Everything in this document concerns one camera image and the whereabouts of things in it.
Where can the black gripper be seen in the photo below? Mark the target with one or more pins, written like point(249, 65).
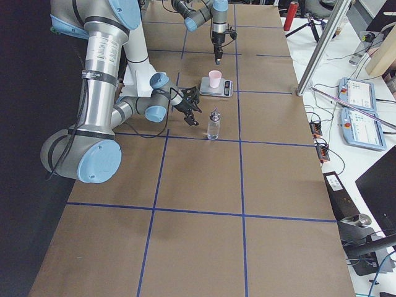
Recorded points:
point(217, 39)
point(181, 107)

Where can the clear glass sauce bottle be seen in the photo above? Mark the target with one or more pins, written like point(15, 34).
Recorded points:
point(213, 127)

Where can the pink paper cup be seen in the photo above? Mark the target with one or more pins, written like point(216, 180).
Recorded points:
point(215, 77)

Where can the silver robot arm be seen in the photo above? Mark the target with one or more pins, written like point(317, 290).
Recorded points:
point(217, 12)
point(117, 82)

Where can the silver digital kitchen scale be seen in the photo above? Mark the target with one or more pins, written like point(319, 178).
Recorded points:
point(225, 88)

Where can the red cylinder bottle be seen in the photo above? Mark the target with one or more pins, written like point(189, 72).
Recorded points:
point(291, 12)

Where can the black tripod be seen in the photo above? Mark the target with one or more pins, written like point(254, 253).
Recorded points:
point(312, 23)

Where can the far teach pendant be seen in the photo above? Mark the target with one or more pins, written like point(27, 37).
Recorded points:
point(358, 93)

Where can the teach pendant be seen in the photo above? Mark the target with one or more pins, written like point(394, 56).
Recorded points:
point(361, 131)
point(358, 93)

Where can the wooden board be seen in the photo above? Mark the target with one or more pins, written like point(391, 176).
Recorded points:
point(384, 56)

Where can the near teach pendant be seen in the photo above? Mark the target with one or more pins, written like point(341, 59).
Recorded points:
point(361, 131)

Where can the black box with label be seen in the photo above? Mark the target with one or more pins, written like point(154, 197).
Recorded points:
point(341, 202)

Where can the black computer monitor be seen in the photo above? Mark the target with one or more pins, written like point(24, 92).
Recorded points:
point(377, 188)

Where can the black clamp stand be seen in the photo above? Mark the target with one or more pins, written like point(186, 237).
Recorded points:
point(365, 248)

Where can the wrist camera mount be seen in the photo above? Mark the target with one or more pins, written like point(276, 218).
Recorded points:
point(191, 94)
point(231, 32)

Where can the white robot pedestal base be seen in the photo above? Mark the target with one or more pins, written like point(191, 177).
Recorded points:
point(139, 70)

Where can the far orange cable connector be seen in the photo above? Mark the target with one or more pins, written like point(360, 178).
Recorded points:
point(315, 129)

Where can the orange cable connector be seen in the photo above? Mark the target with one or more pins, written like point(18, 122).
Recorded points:
point(322, 149)
point(315, 129)

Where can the aluminium frame post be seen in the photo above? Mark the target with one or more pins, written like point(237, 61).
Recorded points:
point(338, 13)

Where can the near orange cable connector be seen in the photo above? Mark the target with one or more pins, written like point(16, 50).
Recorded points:
point(322, 149)

